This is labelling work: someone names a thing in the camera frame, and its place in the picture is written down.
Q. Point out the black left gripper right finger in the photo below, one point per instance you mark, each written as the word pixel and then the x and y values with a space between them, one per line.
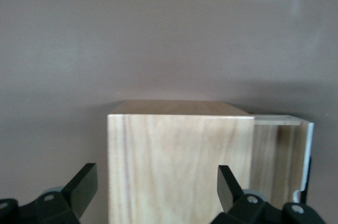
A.
pixel 229 189

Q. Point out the brown table cover mat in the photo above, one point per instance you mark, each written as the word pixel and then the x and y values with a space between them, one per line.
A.
pixel 132 36

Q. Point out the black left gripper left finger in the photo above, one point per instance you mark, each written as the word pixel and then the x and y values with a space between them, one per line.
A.
pixel 76 189

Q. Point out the light wooden drawer cabinet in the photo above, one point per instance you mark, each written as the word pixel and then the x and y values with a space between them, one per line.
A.
pixel 179 166

